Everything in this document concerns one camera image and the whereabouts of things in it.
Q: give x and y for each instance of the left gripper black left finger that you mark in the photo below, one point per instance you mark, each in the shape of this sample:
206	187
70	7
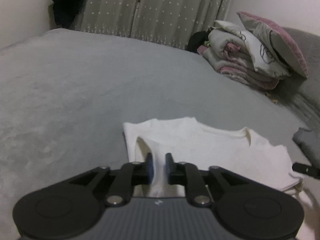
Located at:
126	179

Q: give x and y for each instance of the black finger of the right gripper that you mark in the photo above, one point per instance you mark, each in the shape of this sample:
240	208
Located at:
310	171

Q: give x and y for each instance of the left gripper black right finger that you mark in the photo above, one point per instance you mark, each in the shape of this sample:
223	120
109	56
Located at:
188	176

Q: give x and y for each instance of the white t-shirt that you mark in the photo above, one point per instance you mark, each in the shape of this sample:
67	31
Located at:
244	152

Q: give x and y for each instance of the folded grey garment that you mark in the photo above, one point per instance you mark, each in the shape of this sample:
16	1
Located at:
308	142

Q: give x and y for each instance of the grey padded headboard cover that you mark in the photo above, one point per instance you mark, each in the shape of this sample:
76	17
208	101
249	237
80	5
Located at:
301	94

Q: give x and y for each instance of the grey bed blanket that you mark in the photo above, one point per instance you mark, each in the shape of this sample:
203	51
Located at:
66	94

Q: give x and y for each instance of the pink and grey pillow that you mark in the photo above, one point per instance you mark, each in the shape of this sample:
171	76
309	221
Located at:
277	40

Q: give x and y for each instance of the folded pink white quilt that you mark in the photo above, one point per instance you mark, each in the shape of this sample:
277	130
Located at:
237	54

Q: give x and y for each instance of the black bag behind quilt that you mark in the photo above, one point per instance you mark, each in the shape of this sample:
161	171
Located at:
199	42

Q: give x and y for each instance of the grey star-patterned curtain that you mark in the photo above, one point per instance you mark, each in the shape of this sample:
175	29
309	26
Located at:
166	22

